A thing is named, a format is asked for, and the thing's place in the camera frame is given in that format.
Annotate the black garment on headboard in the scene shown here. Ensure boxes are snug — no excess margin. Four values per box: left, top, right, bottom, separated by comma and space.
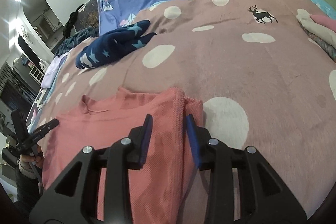
63, 4, 84, 39

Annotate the mauve polka-dot blanket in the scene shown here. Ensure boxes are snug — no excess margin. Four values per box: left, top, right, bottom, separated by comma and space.
39, 0, 335, 223

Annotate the navy star-patterned garment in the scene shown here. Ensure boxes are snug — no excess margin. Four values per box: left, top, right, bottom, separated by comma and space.
75, 20, 156, 69

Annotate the teal fuzzy blanket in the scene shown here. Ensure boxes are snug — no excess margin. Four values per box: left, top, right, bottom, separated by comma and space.
54, 26, 99, 56

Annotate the lavender folded cloth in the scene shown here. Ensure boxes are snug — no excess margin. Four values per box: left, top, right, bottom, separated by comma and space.
41, 52, 68, 88

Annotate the folded clothes stack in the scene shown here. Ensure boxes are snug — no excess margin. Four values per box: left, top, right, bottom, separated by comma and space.
296, 9, 335, 63

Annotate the person's left hand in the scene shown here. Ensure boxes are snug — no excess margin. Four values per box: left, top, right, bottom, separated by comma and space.
19, 145, 45, 169

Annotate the dark floral pillow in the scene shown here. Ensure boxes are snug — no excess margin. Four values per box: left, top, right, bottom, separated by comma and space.
74, 0, 99, 32

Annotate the pink knit shirt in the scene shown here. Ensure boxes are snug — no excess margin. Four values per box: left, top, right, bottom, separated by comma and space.
41, 88, 203, 223

